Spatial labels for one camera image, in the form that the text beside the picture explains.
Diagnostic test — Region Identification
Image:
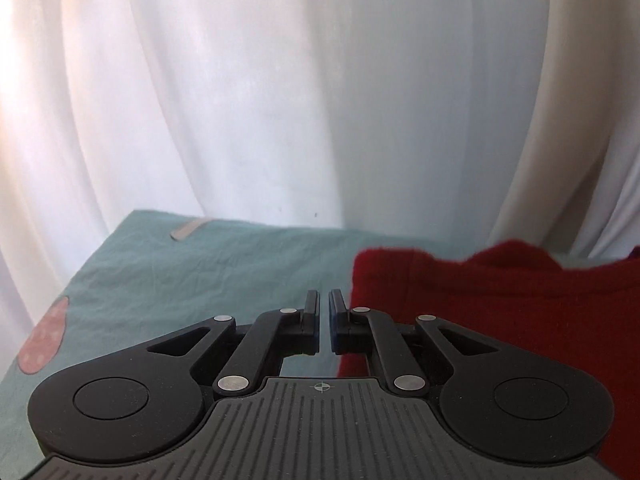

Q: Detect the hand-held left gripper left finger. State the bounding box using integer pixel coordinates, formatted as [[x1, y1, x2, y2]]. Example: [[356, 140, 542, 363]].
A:
[[147, 289, 321, 397]]

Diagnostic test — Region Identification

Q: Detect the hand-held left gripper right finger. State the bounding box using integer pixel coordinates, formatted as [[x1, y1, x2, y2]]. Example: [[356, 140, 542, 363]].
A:
[[327, 288, 495, 397]]

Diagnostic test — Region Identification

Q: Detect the red knitted button coat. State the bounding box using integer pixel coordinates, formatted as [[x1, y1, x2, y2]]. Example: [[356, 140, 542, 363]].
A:
[[336, 240, 640, 480]]

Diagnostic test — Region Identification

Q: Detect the light blue printed bed sheet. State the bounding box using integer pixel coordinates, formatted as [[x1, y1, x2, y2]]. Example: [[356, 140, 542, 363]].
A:
[[0, 209, 640, 480]]

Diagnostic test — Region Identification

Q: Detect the white sheer curtain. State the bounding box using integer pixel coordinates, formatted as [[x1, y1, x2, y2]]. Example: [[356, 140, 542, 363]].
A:
[[0, 0, 640, 391]]

